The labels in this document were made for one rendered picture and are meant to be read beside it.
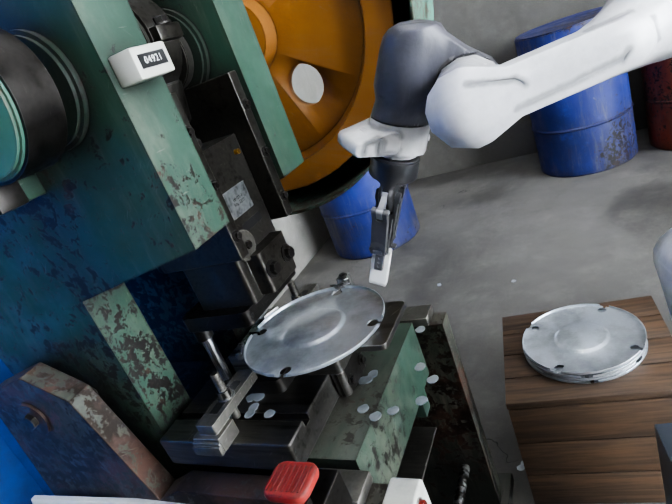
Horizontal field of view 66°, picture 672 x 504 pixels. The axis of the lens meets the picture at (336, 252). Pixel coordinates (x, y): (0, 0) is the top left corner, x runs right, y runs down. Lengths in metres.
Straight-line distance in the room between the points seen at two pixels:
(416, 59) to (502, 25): 3.35
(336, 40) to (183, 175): 0.53
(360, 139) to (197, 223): 0.27
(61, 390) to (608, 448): 1.21
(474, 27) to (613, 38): 3.43
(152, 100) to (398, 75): 0.34
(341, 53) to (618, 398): 0.98
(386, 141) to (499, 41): 3.37
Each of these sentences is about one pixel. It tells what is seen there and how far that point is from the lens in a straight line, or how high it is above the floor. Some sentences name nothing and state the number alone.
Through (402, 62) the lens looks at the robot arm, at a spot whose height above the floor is 1.20.
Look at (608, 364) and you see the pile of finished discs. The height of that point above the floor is 0.38.
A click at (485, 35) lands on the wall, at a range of 4.08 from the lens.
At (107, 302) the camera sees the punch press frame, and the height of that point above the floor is 0.98.
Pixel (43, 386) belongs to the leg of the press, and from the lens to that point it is 1.15.
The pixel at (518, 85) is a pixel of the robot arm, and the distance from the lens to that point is 0.65.
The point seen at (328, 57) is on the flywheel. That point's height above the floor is 1.23.
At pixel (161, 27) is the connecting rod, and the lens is 0.91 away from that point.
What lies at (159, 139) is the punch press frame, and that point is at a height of 1.22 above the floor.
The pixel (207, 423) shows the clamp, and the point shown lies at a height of 0.75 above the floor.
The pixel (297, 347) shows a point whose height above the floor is 0.78.
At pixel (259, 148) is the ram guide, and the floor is 1.13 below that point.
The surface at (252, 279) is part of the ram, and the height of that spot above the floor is 0.93.
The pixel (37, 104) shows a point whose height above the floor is 1.31.
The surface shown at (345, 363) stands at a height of 0.71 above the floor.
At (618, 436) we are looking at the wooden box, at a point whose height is 0.23.
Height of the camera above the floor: 1.26
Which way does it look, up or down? 21 degrees down
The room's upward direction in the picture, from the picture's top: 21 degrees counter-clockwise
